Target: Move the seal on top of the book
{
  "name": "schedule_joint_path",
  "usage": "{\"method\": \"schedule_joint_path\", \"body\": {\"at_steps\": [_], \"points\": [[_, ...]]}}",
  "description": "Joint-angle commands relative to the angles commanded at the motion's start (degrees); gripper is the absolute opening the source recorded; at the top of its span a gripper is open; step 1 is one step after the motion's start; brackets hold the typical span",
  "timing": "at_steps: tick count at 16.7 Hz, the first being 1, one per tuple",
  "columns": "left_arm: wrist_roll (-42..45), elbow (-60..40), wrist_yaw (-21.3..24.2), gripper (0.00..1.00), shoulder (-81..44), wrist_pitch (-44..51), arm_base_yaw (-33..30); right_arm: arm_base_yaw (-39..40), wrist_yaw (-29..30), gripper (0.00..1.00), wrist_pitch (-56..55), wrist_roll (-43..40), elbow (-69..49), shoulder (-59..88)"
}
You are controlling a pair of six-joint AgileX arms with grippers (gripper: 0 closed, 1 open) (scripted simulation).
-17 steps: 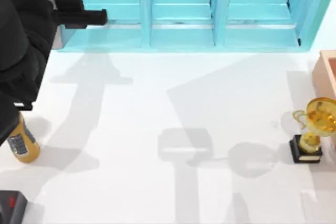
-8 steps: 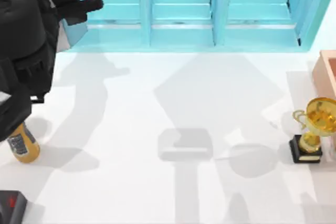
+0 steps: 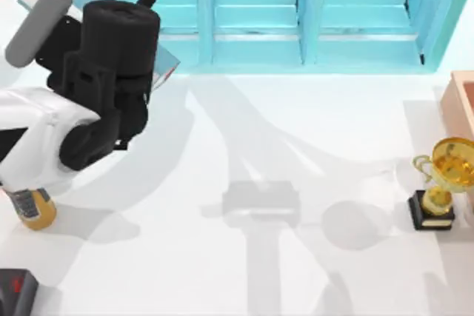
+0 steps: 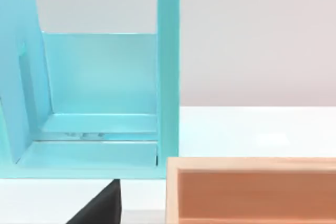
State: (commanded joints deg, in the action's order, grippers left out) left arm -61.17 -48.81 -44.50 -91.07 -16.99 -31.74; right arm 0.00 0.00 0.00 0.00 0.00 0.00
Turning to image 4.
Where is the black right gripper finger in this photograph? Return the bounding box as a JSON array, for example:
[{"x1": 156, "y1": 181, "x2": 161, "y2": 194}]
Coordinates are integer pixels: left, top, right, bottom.
[{"x1": 65, "y1": 178, "x2": 123, "y2": 224}]

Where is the light blue rack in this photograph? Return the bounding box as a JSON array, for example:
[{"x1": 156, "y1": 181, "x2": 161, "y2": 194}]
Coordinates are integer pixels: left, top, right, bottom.
[{"x1": 0, "y1": 0, "x2": 181, "y2": 180}]

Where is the shallow salmon-coloured box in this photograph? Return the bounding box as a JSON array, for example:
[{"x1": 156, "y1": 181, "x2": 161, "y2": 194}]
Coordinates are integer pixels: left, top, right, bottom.
[{"x1": 164, "y1": 156, "x2": 336, "y2": 224}]

